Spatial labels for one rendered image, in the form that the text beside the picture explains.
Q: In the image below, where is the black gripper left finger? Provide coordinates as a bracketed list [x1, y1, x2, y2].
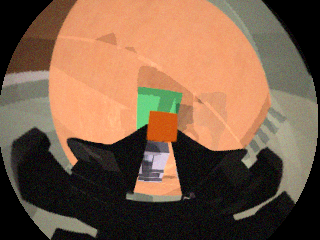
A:
[67, 124, 148, 195]

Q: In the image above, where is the orange l-shaped block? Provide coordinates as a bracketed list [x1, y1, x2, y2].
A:
[147, 111, 177, 143]

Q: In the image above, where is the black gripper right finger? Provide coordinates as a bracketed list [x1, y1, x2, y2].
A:
[171, 129, 248, 195]

